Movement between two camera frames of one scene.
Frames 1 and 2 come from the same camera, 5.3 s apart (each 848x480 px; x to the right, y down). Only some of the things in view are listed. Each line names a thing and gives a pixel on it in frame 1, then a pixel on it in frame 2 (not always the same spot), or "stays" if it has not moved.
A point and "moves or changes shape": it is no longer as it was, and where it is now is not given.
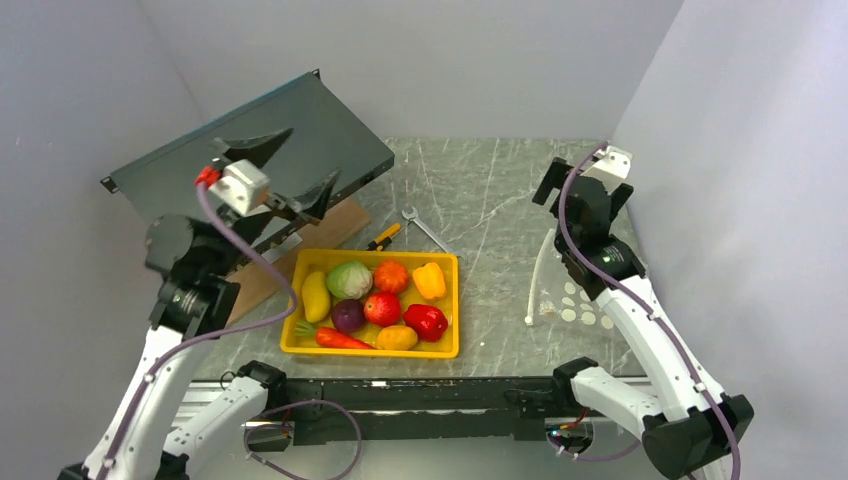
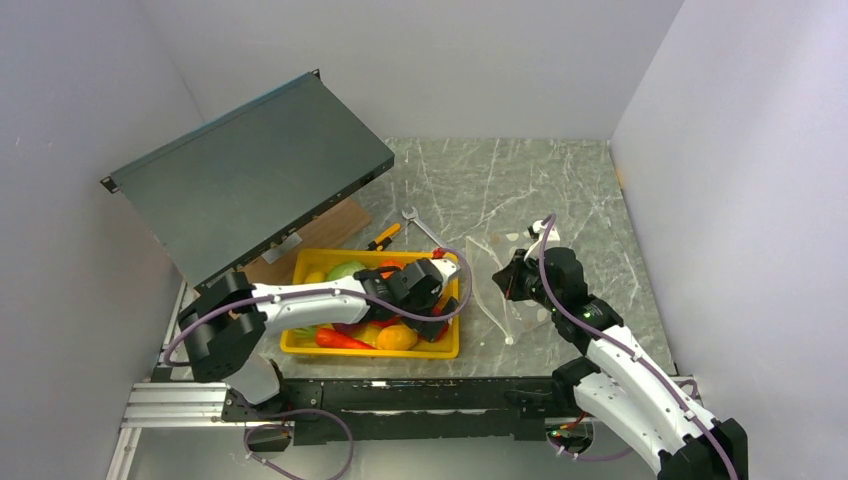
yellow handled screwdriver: x=383 y=239 stays
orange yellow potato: x=396 y=338 stays
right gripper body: x=559 y=239 to x=533 y=280
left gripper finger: x=260 y=150 to x=431 y=329
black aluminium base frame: x=460 y=408 stays
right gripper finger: x=554 y=179 to x=512 y=281
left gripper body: x=248 y=230 to x=421 y=308
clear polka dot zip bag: x=556 y=297 moves or changes shape
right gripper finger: x=619 y=198 to x=518 y=260
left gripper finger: x=315 y=201 to x=451 y=305
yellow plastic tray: x=374 y=303 stays
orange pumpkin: x=390 y=276 stays
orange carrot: x=329 y=338 stays
